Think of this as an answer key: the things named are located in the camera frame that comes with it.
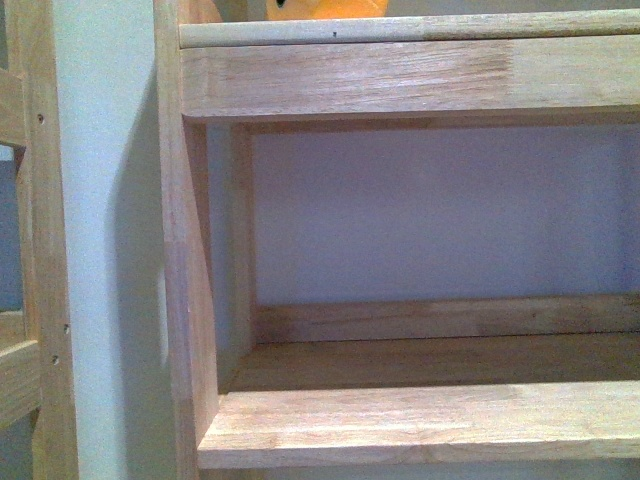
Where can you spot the orange plush toy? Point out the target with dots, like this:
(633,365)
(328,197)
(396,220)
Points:
(324,9)

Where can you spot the left wooden shelf unit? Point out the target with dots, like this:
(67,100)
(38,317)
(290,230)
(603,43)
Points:
(36,349)

